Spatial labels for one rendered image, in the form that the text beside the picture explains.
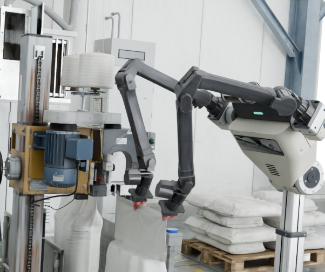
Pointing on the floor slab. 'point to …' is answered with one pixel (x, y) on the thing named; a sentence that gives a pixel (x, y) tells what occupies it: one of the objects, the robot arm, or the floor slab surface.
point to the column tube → (17, 230)
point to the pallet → (212, 253)
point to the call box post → (170, 258)
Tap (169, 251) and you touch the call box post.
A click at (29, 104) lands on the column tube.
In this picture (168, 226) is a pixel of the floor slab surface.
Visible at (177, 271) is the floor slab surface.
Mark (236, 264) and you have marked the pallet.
